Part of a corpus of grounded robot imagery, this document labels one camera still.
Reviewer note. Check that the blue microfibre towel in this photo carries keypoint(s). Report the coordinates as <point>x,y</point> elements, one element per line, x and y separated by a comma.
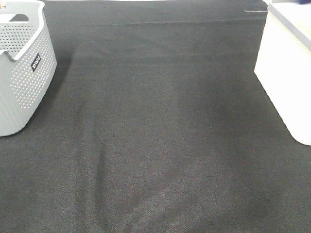
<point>304,1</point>

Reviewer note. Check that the black table cloth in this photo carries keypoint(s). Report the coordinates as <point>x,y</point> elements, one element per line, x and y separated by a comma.
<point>155,122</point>

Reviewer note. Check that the cream plastic basket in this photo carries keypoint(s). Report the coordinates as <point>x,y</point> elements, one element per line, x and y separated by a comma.
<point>283,65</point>

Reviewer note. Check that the grey perforated plastic basket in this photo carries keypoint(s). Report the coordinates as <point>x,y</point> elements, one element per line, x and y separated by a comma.
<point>27,62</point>

